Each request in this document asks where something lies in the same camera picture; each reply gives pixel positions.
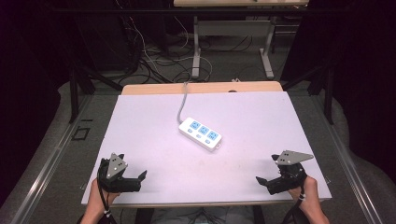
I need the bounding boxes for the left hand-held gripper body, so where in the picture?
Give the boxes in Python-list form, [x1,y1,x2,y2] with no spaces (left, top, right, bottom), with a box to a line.
[97,152,141,194]

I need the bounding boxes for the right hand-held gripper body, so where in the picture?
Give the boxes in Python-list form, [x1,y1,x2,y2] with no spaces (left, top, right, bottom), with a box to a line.
[270,149,315,193]

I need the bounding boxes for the white power strip blue sockets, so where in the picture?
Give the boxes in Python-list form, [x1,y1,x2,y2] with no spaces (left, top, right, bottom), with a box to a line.
[177,117,223,153]

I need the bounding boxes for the person's right hand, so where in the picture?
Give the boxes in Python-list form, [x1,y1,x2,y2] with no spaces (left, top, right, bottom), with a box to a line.
[287,175,331,224]

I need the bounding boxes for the person's left hand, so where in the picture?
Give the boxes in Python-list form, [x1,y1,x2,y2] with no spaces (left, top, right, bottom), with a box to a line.
[80,178,121,224]

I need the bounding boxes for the white board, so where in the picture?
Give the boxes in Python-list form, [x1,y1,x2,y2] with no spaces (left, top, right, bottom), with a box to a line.
[80,91,332,207]

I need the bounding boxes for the black metal stand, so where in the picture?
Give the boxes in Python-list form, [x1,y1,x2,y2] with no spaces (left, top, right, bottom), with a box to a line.
[68,61,124,124]
[281,61,336,126]

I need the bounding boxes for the wooden table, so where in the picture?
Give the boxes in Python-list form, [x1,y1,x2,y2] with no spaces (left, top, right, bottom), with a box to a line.
[120,80,285,96]

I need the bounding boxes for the white-legged background desk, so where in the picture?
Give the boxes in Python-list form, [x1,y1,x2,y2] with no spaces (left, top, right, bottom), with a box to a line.
[173,0,310,80]

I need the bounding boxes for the black horizontal bar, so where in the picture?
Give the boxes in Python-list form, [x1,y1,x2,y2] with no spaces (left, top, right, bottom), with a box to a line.
[51,7,354,15]

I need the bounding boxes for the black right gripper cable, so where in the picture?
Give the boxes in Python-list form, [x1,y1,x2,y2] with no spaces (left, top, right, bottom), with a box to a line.
[281,183,308,224]

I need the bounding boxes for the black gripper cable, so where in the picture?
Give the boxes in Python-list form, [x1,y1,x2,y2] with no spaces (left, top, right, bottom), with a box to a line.
[281,183,308,224]
[96,173,118,224]

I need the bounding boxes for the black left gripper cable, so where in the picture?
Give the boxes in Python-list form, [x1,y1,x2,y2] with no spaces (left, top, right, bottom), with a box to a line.
[96,173,118,224]

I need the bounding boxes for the metal floor rail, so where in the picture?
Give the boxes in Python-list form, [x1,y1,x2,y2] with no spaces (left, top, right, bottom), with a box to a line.
[8,94,95,224]
[310,92,389,224]

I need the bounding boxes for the grey power strip cable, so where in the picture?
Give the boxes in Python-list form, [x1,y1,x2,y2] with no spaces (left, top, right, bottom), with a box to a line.
[177,81,190,124]

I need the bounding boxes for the tangle of floor cables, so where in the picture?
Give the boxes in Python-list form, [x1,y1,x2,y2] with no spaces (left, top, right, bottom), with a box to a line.
[115,0,219,85]

